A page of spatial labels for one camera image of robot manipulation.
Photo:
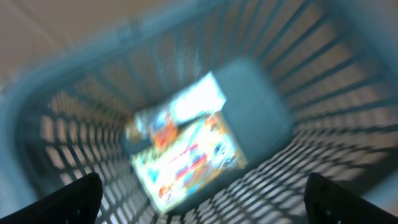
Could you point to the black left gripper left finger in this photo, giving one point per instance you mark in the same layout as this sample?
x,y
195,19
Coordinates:
x,y
78,202

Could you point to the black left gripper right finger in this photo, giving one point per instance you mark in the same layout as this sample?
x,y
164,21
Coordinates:
x,y
328,203

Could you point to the yellow wet wipes pack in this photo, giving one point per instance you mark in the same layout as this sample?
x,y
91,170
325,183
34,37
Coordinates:
x,y
202,151

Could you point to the Kleenex tissue pack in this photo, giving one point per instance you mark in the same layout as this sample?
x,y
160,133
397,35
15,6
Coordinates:
x,y
164,131

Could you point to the white Pantene shampoo tube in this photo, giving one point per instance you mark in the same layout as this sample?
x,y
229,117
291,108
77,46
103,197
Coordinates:
x,y
203,97

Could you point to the grey plastic basket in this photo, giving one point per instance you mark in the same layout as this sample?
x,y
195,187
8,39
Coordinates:
x,y
308,89

